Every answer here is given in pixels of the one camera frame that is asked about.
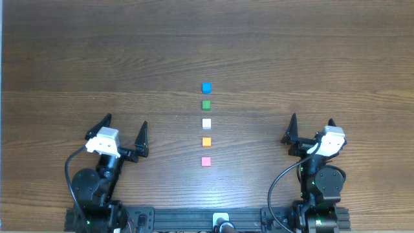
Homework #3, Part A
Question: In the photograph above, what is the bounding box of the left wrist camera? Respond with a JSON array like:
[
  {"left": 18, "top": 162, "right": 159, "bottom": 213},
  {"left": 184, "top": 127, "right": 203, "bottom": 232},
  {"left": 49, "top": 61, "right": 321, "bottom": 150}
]
[{"left": 85, "top": 126, "right": 121, "bottom": 159}]

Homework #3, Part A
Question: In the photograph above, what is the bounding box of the mounting rail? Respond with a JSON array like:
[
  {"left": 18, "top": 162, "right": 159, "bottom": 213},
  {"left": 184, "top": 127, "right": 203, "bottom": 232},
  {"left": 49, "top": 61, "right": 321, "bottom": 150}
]
[{"left": 64, "top": 206, "right": 352, "bottom": 233}]

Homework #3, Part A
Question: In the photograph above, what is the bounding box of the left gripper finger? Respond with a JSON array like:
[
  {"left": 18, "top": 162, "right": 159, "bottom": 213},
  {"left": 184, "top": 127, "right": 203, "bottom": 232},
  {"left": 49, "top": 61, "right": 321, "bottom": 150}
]
[
  {"left": 134, "top": 120, "right": 149, "bottom": 159},
  {"left": 85, "top": 113, "right": 113, "bottom": 140}
]

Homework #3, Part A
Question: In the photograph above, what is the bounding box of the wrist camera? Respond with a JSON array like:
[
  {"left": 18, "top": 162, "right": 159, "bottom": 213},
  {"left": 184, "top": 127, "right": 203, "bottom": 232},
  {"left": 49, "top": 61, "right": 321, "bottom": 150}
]
[
  {"left": 306, "top": 125, "right": 346, "bottom": 158},
  {"left": 85, "top": 126, "right": 121, "bottom": 159}
]

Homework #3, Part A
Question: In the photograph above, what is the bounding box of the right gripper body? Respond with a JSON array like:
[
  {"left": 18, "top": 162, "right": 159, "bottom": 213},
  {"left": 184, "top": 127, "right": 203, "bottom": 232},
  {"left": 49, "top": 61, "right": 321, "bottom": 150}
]
[{"left": 289, "top": 137, "right": 317, "bottom": 158}]

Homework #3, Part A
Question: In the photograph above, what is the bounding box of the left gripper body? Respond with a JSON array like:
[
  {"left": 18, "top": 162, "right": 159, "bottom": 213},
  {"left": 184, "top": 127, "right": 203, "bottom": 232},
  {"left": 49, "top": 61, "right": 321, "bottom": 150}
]
[{"left": 118, "top": 146, "right": 141, "bottom": 164}]

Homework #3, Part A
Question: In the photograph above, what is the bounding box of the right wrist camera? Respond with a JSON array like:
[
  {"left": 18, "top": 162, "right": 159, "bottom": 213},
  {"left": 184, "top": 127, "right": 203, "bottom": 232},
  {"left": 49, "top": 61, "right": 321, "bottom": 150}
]
[{"left": 306, "top": 125, "right": 346, "bottom": 158}]

